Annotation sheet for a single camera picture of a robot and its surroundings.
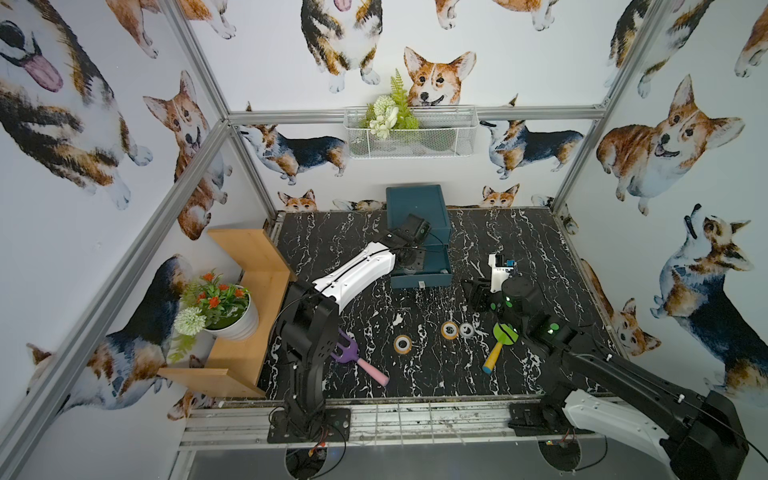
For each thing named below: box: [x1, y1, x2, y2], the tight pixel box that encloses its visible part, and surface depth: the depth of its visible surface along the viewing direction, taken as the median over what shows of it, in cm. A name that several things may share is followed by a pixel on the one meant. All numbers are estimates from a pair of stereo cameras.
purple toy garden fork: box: [330, 328, 390, 387], surface depth 86 cm
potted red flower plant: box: [168, 268, 259, 363], surface depth 74 cm
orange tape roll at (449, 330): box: [440, 321, 459, 340], surface depth 92 cm
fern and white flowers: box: [360, 68, 419, 139], surface depth 82 cm
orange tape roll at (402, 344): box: [393, 334, 413, 355], surface depth 89 cm
